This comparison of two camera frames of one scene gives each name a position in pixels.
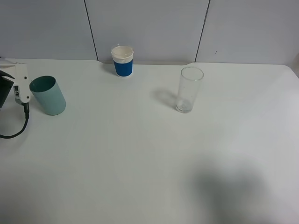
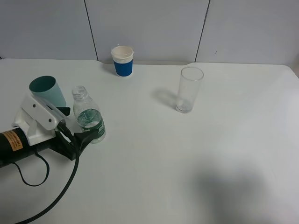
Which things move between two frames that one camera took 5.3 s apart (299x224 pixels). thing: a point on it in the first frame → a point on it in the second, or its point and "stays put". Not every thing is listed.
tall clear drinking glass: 190,80 stays put
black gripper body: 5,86 → 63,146
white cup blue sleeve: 123,57 stays put
